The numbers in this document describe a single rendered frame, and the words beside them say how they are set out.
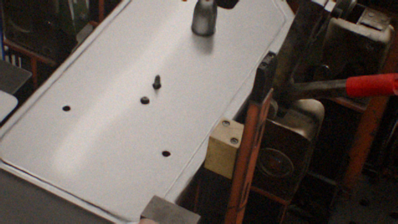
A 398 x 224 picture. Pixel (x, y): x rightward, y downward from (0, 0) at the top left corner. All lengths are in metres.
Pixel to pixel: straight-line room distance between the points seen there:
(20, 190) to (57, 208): 0.01
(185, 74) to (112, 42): 0.10
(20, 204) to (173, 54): 0.86
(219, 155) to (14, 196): 0.69
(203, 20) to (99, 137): 0.22
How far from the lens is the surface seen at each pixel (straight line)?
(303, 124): 0.91
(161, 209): 0.63
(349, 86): 0.86
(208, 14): 1.05
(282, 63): 0.86
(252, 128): 0.80
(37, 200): 0.19
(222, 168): 0.89
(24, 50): 1.14
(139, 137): 0.94
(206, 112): 0.97
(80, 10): 1.08
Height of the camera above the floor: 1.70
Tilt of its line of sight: 46 degrees down
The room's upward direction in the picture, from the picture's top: 9 degrees clockwise
